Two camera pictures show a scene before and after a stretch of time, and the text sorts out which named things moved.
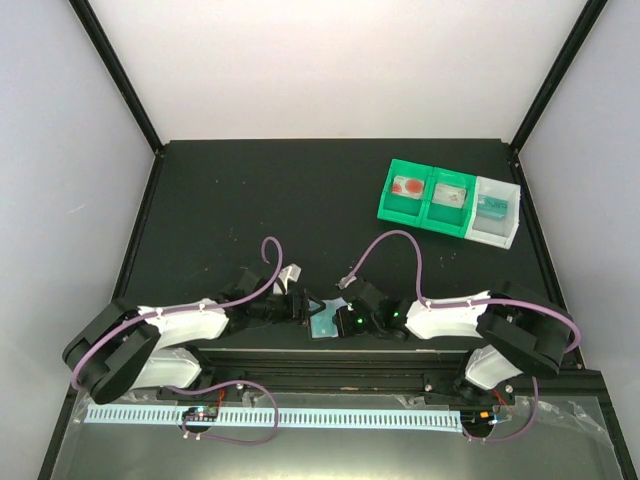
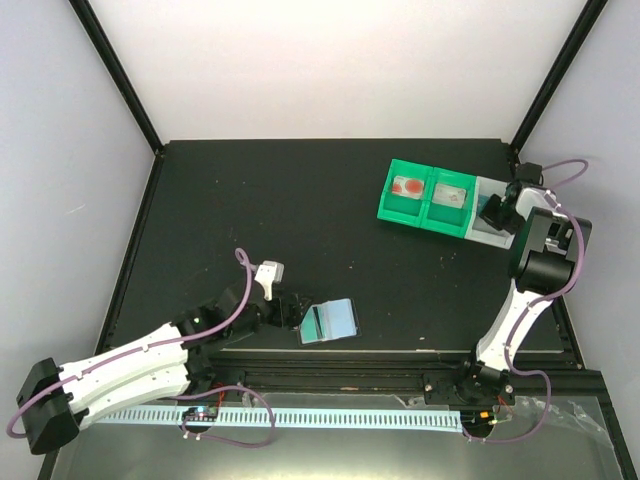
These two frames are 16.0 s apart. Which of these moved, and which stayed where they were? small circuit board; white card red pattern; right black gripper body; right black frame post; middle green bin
Moved: right black gripper body
Stayed: middle green bin; right black frame post; small circuit board; white card red pattern
